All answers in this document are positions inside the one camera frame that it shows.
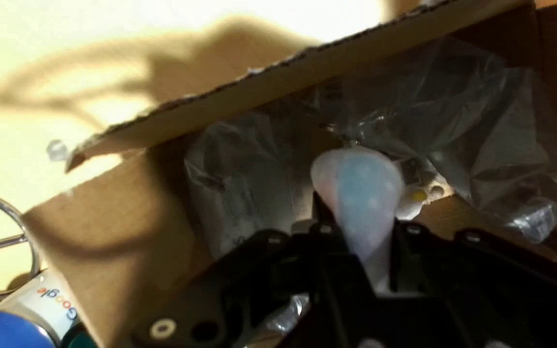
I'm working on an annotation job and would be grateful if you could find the metal wire stand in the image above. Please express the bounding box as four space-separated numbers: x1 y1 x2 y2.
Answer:
0 198 43 298

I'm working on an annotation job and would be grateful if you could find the small open cardboard box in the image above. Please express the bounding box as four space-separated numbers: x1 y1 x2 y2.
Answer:
24 0 557 348

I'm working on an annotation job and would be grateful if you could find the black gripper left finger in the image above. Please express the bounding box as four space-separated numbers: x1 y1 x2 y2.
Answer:
130 229 372 348

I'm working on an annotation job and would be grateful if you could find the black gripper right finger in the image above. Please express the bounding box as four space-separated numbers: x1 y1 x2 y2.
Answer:
391 223 557 348

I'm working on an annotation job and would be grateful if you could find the clear plastic bag in box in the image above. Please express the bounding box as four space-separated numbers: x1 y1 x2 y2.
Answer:
184 39 557 256

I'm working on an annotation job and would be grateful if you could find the small white plush ball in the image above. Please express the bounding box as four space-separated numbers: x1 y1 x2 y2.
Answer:
310 147 405 292

